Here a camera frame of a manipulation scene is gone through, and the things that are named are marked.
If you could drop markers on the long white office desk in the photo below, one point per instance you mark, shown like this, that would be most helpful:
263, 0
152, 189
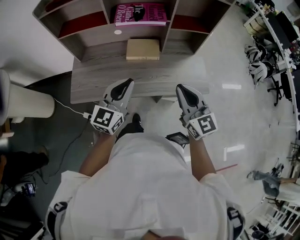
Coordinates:
296, 98

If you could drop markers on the white mesh office chair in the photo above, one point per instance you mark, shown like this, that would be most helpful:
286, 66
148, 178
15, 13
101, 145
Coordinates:
252, 52
257, 72

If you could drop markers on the black computer monitor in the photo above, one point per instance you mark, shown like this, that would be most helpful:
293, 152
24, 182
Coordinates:
279, 31
288, 24

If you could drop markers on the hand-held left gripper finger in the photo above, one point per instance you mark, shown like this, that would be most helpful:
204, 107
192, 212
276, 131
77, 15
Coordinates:
127, 98
110, 92

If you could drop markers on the person's left forearm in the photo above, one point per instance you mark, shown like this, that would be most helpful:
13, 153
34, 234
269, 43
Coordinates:
98, 157

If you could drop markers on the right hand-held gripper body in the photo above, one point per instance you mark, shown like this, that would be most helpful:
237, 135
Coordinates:
202, 124

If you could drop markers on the red floor tape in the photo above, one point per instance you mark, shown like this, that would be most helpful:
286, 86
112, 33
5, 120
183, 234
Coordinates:
226, 168

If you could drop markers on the person's white shirt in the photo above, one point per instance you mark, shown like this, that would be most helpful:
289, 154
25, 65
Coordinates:
145, 192

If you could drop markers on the white fluted pedestal table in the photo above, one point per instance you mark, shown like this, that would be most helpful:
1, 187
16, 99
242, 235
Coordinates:
28, 103

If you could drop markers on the white equipment rack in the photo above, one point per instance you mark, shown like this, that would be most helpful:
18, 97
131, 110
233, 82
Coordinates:
279, 220

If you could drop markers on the pink book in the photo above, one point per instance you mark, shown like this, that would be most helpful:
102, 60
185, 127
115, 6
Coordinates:
140, 12

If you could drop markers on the person's right forearm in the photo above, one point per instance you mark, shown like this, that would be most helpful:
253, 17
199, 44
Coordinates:
201, 159

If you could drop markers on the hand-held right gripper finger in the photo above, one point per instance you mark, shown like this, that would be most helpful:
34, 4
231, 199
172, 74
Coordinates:
183, 103
199, 99

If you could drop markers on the grey wooden desk with hutch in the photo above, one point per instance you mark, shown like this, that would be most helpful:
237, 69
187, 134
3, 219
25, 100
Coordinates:
140, 72

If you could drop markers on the black office chair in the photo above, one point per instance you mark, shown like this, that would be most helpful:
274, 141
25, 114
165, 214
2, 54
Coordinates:
282, 87

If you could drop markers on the person's left black shoe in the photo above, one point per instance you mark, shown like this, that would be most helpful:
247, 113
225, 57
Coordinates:
137, 119

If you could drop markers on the white power strip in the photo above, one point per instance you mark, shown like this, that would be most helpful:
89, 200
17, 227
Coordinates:
87, 115

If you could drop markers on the tan cardboard box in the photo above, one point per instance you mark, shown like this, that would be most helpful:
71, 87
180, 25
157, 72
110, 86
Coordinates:
143, 49

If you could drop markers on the person's black trousers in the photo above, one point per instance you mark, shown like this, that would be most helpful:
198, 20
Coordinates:
127, 131

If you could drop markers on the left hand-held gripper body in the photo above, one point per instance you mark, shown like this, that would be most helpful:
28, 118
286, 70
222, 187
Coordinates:
105, 119

